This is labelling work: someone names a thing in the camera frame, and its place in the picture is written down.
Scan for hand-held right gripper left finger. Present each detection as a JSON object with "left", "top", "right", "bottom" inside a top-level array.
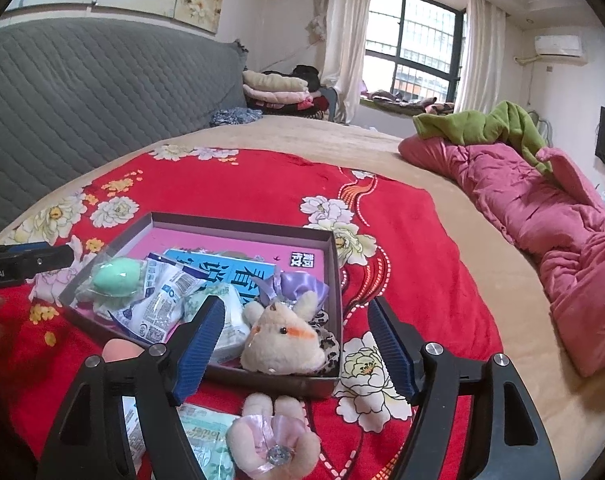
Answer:
[{"left": 32, "top": 295, "right": 226, "bottom": 480}]

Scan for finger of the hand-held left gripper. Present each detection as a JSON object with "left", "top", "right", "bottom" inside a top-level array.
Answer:
[{"left": 10, "top": 241, "right": 83, "bottom": 275}]

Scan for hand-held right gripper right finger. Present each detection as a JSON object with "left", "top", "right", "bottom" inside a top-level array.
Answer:
[{"left": 367, "top": 297, "right": 563, "bottom": 480}]

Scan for leopard print cloth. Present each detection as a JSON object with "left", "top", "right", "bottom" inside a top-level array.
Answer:
[{"left": 302, "top": 310, "right": 342, "bottom": 378}]

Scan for white blue wipe packet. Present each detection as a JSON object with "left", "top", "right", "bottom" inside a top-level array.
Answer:
[
  {"left": 108, "top": 280, "right": 188, "bottom": 347},
  {"left": 145, "top": 252, "right": 208, "bottom": 303},
  {"left": 121, "top": 395, "right": 150, "bottom": 467}
]

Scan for green makeup sponge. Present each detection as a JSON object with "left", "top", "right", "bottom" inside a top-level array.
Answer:
[{"left": 75, "top": 255, "right": 148, "bottom": 306}]

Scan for white plush rabbit purple bow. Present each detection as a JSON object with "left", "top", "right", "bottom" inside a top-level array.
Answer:
[{"left": 240, "top": 271, "right": 331, "bottom": 376}]

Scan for grey cardboard box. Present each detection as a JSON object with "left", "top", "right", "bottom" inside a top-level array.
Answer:
[{"left": 57, "top": 211, "right": 344, "bottom": 401}]

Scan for plush toy with pink bow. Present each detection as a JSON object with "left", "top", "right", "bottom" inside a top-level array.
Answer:
[{"left": 226, "top": 392, "right": 322, "bottom": 478}]

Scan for peach makeup sponge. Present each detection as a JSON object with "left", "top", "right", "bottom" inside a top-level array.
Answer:
[{"left": 104, "top": 337, "right": 143, "bottom": 363}]

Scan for red floral blanket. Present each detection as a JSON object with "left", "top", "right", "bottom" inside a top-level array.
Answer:
[{"left": 0, "top": 145, "right": 503, "bottom": 480}]

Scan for grey quilted headboard cover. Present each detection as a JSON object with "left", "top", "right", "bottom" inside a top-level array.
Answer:
[{"left": 0, "top": 22, "right": 248, "bottom": 241}]

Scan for pink quilt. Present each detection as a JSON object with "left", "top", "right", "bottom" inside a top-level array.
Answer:
[{"left": 399, "top": 136, "right": 605, "bottom": 378}]

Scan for blue patterned cloth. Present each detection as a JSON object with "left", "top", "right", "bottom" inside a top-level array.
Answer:
[{"left": 210, "top": 107, "right": 263, "bottom": 128}]

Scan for green blanket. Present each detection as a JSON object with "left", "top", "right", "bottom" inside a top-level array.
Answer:
[{"left": 413, "top": 101, "right": 558, "bottom": 176}]

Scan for clothes on window seat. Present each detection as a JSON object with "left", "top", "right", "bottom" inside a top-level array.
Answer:
[{"left": 360, "top": 89, "right": 456, "bottom": 116}]

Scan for pink folded blanket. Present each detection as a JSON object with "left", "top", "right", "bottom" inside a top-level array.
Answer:
[{"left": 245, "top": 85, "right": 311, "bottom": 106}]

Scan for beige folded blanket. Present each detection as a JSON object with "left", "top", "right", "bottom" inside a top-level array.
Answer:
[{"left": 242, "top": 70, "right": 308, "bottom": 93}]

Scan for black garment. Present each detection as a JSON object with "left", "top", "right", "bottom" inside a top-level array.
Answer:
[{"left": 292, "top": 65, "right": 323, "bottom": 91}]

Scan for white curtain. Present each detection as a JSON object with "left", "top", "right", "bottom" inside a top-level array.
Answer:
[
  {"left": 323, "top": 0, "right": 378, "bottom": 123},
  {"left": 455, "top": 0, "right": 506, "bottom": 116}
]

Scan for white air conditioner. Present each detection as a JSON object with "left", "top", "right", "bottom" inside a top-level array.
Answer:
[{"left": 535, "top": 35, "right": 582, "bottom": 58}]

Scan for window with dark frame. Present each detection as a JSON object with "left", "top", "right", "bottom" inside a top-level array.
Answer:
[{"left": 365, "top": 0, "right": 466, "bottom": 106}]

